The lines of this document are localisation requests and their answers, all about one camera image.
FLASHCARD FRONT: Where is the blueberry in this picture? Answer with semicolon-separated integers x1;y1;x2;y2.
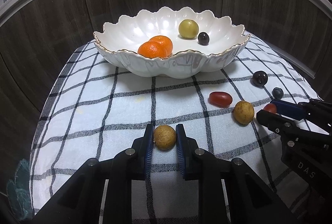
272;87;284;100

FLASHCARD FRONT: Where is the small red cherry tomato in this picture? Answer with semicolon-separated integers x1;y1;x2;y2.
263;103;277;114

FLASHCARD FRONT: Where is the brown longan fruit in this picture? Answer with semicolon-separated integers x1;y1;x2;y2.
233;100;255;125
154;125;176;150

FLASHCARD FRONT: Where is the red oblong cherry tomato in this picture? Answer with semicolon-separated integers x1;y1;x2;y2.
208;91;232;107

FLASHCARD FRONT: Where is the teal glass dish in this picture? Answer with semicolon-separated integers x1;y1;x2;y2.
6;159;34;221

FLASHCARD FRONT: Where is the blue white checkered cloth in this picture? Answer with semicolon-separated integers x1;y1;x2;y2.
30;36;317;216

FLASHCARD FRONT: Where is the dark grape in bowl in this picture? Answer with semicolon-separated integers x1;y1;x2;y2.
198;32;209;45

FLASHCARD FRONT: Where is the green round plum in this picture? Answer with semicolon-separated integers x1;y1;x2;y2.
178;19;199;39

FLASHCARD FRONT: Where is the orange mandarin far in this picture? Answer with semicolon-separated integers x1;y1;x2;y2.
150;35;173;57

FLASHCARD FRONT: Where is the orange mandarin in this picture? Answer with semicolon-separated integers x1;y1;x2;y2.
137;41;168;58
150;35;173;57

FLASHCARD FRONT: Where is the orange mandarin near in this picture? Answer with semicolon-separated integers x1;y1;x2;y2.
137;41;168;58

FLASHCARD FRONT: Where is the white scalloped ceramic bowl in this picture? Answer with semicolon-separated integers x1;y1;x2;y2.
93;7;250;79

